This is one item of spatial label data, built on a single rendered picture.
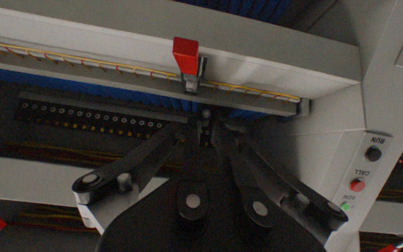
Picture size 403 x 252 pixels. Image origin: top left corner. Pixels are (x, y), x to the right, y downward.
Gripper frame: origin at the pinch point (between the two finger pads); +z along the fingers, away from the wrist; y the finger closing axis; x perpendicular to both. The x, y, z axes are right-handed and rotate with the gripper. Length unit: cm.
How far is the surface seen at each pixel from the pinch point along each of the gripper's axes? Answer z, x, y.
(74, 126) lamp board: 7.3, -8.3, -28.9
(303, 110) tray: -0.7, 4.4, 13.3
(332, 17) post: 3.6, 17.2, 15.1
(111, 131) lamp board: 7.6, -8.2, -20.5
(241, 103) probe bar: -0.6, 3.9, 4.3
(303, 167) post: -3.2, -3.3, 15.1
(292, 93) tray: -0.2, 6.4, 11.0
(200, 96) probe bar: -0.7, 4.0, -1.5
